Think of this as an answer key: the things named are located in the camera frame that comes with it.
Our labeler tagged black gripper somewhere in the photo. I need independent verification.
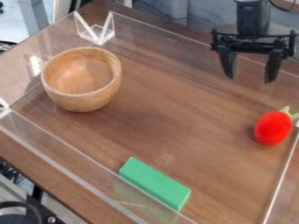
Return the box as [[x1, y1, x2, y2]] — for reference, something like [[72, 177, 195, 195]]
[[211, 0, 297, 83]]

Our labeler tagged red fruit with green leaf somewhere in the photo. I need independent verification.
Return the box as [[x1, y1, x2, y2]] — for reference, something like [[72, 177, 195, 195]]
[[253, 106, 299, 146]]

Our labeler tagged wooden bowl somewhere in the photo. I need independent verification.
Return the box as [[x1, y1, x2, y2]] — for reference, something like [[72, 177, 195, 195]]
[[41, 47, 121, 112]]

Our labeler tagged green rectangular block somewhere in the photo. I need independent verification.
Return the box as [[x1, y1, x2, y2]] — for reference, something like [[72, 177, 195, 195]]
[[119, 157, 192, 212]]

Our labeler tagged black clamp under table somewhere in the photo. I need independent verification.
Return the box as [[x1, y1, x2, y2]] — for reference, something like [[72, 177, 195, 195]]
[[25, 186, 65, 224]]

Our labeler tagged clear acrylic corner bracket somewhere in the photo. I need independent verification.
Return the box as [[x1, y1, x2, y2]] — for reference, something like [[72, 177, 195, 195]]
[[73, 10, 115, 46]]

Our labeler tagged black cable lower left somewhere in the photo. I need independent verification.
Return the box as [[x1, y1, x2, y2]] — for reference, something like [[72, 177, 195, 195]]
[[0, 200, 43, 224]]

